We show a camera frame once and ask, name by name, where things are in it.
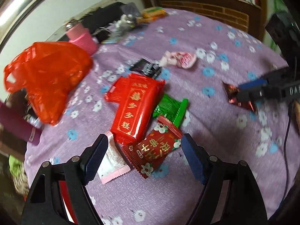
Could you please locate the large red cake packet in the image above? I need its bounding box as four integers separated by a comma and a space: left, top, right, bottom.
104, 73, 166, 146

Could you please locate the wooden brick-pattern counter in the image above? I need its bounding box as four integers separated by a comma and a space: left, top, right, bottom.
135, 0, 268, 38

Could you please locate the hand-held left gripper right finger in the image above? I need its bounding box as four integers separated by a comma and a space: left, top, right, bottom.
181, 133, 268, 225

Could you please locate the green patterned cloth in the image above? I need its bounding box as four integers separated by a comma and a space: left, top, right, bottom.
8, 155, 29, 194

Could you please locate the red plastic bag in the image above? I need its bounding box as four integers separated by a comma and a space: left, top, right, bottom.
3, 41, 93, 126

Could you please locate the framed wall picture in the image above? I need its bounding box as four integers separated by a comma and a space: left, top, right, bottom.
0, 0, 48, 50

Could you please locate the clear bag of items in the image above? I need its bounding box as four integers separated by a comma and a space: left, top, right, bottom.
114, 20, 137, 35

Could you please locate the maroon rectangular box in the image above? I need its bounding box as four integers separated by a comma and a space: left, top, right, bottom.
0, 101, 43, 146

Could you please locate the black purple snack packet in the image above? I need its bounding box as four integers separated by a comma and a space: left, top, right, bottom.
129, 58, 163, 79

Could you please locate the red floral snack packet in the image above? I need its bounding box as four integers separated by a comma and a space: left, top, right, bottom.
122, 115, 184, 179

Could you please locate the pink knit-sleeved bottle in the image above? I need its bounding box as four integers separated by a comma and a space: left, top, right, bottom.
65, 21, 98, 57

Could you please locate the thin booklet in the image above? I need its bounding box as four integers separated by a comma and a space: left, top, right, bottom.
101, 32, 125, 44

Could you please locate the green plastic object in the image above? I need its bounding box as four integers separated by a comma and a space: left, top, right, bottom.
265, 0, 289, 52

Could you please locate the black sofa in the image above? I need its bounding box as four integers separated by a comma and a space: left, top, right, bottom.
77, 2, 127, 35

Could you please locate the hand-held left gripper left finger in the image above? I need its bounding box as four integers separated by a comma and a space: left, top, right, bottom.
21, 133, 109, 225

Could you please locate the white pink-edged snack packet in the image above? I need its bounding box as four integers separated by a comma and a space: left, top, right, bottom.
97, 131, 130, 184

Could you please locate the green snack packet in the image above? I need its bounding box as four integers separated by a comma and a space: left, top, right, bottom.
152, 93, 189, 127

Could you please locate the dark red snack packet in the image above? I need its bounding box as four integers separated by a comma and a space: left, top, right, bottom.
223, 82, 257, 112

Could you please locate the pink white snack packet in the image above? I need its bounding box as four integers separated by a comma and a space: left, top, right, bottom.
159, 50, 197, 69

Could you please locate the purple floral tablecloth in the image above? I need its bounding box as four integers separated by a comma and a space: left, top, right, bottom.
23, 8, 300, 225

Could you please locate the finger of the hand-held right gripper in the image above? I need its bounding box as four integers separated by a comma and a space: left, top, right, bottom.
236, 87, 283, 104
238, 67, 292, 91

